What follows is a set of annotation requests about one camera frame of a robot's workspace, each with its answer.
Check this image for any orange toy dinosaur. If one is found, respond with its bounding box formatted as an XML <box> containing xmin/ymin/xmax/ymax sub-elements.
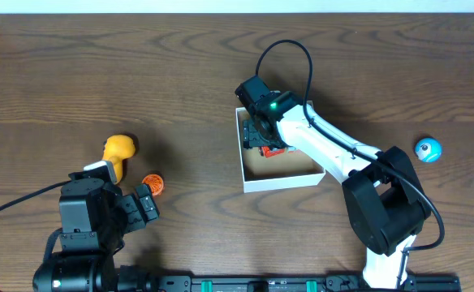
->
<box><xmin>102</xmin><ymin>135</ymin><xmax>136</xmax><ymax>183</ymax></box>

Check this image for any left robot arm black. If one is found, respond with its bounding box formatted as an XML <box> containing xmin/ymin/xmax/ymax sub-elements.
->
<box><xmin>32</xmin><ymin>174</ymin><xmax>159</xmax><ymax>292</ymax></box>

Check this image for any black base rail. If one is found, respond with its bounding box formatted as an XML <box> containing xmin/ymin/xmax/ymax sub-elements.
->
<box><xmin>117</xmin><ymin>265</ymin><xmax>462</xmax><ymax>292</ymax></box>

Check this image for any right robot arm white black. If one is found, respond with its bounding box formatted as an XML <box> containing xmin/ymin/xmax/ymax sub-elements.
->
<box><xmin>235</xmin><ymin>76</ymin><xmax>434</xmax><ymax>289</ymax></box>

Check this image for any blue white ball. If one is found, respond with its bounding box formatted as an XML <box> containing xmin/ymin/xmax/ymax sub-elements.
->
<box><xmin>414</xmin><ymin>138</ymin><xmax>442</xmax><ymax>163</ymax></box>

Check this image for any white cardboard box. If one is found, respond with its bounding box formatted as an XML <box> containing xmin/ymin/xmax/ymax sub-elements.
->
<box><xmin>235</xmin><ymin>107</ymin><xmax>326</xmax><ymax>193</ymax></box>

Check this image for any red toy car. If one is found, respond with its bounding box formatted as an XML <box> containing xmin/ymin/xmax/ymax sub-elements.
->
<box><xmin>258</xmin><ymin>146</ymin><xmax>298</xmax><ymax>158</ymax></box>

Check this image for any orange turbine wheel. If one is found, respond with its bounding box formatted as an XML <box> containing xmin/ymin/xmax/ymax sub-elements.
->
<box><xmin>142</xmin><ymin>174</ymin><xmax>165</xmax><ymax>196</ymax></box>

